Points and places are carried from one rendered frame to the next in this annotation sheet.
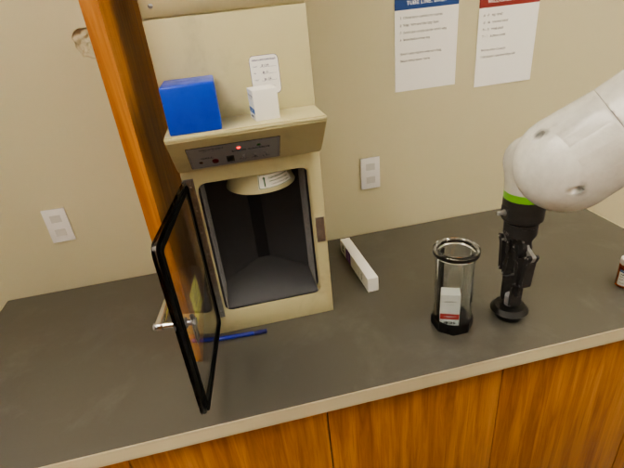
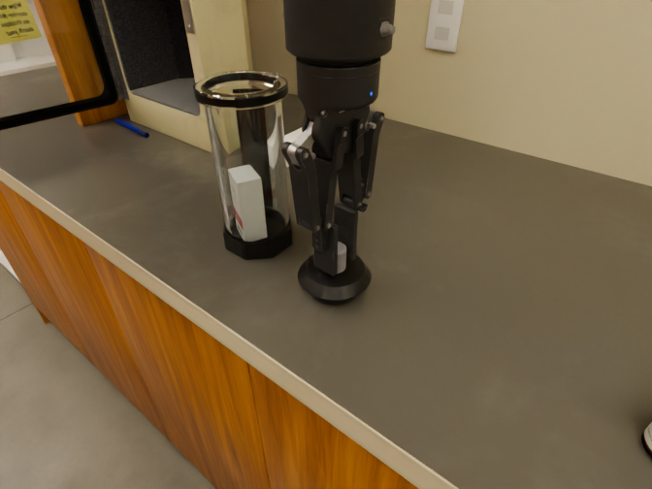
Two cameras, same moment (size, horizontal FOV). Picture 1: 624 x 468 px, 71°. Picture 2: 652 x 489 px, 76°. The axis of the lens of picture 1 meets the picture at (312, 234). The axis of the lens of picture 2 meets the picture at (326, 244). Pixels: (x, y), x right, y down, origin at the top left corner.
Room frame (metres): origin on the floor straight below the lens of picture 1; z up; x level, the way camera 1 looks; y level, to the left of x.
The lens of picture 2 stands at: (0.62, -0.77, 1.31)
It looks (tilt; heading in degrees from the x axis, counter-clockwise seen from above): 37 degrees down; 47
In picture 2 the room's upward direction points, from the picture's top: straight up
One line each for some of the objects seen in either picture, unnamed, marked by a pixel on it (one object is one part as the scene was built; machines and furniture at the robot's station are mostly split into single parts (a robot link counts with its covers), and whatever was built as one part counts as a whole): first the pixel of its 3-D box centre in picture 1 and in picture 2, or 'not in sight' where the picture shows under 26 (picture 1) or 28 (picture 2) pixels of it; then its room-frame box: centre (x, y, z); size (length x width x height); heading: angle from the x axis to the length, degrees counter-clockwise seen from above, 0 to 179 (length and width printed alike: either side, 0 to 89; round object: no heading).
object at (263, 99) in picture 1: (263, 102); not in sight; (0.92, 0.07, 1.54); 0.05 x 0.05 x 0.06; 16
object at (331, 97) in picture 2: (519, 236); (337, 107); (0.90, -0.49, 1.17); 0.08 x 0.07 x 0.09; 7
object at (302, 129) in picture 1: (249, 144); not in sight; (0.91, 0.11, 1.46); 0.32 x 0.12 x 0.10; 99
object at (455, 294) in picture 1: (453, 285); (250, 166); (0.89, -0.34, 1.06); 0.11 x 0.11 x 0.21
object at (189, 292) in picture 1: (193, 294); (5, 11); (0.78, 0.26, 1.19); 0.30 x 0.01 x 0.40; 2
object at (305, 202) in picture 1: (259, 221); (193, 1); (1.09, 0.14, 1.19); 0.26 x 0.24 x 0.35; 99
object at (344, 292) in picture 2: (509, 304); (334, 268); (0.90, -0.49, 0.97); 0.09 x 0.09 x 0.07
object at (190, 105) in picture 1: (192, 104); not in sight; (0.90, 0.21, 1.56); 0.10 x 0.10 x 0.09; 9
